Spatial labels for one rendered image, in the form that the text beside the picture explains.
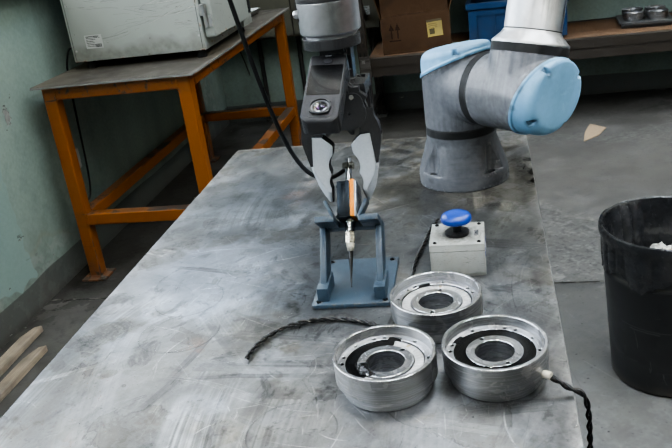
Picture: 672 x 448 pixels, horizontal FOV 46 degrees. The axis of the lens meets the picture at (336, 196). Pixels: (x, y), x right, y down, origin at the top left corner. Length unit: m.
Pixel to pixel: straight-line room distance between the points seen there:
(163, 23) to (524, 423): 2.47
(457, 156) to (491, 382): 0.58
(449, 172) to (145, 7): 1.95
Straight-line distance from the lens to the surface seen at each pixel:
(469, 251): 1.01
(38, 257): 3.12
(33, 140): 3.13
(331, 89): 0.92
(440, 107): 1.28
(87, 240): 3.19
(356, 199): 0.99
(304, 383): 0.86
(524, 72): 1.17
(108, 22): 3.12
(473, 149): 1.29
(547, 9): 1.19
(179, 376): 0.92
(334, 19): 0.94
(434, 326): 0.87
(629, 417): 2.12
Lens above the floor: 1.27
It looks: 21 degrees down
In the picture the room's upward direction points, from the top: 8 degrees counter-clockwise
